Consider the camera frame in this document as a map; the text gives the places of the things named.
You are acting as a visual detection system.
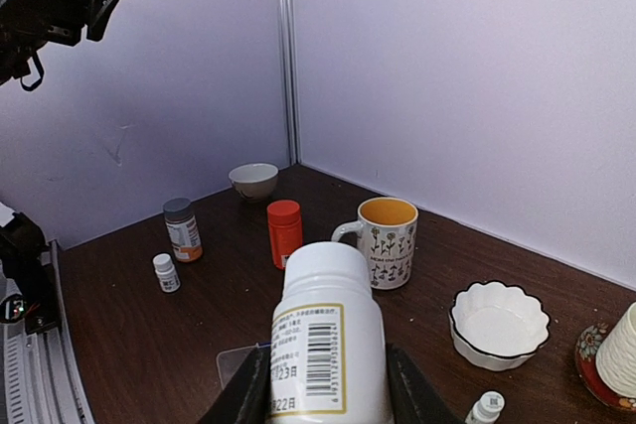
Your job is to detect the white ribbed cup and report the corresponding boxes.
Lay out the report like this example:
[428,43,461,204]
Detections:
[596,303,636,397]

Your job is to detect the small white pill bottle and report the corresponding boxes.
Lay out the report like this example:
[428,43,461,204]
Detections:
[152,253,181,293]

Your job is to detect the orange pill bottle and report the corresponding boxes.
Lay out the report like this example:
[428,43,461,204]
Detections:
[266,200,303,270]

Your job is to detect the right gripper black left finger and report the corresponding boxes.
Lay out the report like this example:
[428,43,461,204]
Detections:
[198,348,270,423]

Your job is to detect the red saucer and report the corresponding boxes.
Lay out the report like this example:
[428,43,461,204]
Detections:
[573,323,635,414]

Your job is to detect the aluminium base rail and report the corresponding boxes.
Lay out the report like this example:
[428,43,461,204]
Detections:
[1,240,94,423]

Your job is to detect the clear plastic pill organizer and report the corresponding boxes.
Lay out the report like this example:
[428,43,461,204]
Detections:
[216,342,270,389]

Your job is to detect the yellow-lined patterned mug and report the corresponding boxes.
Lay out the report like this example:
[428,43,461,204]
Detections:
[331,197,418,290]

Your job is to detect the white scalloped dish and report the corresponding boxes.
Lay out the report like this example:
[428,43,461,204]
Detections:
[448,280,552,372]

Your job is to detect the aluminium frame post left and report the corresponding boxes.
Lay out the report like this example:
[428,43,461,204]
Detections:
[278,0,302,165]

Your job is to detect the grey-capped orange label bottle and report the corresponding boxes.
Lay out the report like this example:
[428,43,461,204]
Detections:
[163,198,203,263]

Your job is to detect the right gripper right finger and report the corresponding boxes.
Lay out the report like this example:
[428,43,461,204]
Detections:
[386,344,462,424]

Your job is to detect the white ceramic bowl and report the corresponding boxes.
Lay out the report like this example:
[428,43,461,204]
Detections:
[229,163,279,203]

